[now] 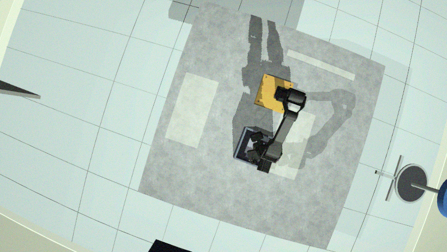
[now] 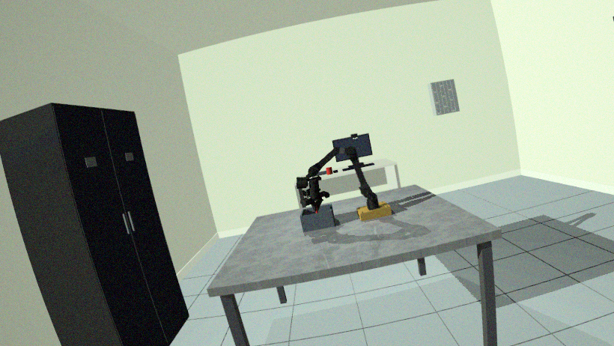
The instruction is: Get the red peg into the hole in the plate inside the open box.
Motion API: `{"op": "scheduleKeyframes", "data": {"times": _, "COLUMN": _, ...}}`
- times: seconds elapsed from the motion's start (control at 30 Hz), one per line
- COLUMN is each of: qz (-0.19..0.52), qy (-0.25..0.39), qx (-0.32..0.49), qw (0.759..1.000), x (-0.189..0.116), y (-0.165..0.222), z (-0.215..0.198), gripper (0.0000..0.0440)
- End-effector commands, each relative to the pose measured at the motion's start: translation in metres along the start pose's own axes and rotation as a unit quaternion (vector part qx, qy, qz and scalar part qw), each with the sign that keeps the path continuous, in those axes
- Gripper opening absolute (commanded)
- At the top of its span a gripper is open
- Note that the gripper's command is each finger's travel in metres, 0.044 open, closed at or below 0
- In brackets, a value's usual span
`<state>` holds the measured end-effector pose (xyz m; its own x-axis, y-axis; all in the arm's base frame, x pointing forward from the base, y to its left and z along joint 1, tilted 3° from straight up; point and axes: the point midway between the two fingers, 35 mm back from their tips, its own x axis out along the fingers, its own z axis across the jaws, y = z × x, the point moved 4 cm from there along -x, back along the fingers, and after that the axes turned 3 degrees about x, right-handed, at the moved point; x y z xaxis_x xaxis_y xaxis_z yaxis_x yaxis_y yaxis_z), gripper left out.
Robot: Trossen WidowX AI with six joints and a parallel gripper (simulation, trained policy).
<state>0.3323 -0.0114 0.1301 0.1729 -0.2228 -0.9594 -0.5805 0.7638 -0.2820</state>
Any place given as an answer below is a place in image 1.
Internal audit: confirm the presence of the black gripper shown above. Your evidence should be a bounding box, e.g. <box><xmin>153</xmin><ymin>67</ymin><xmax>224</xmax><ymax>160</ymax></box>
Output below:
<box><xmin>250</xmin><ymin>131</ymin><xmax>266</xmax><ymax>156</ymax></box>

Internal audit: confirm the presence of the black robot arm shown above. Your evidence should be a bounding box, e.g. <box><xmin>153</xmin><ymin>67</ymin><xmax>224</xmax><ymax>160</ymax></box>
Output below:
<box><xmin>247</xmin><ymin>86</ymin><xmax>306</xmax><ymax>173</ymax></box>

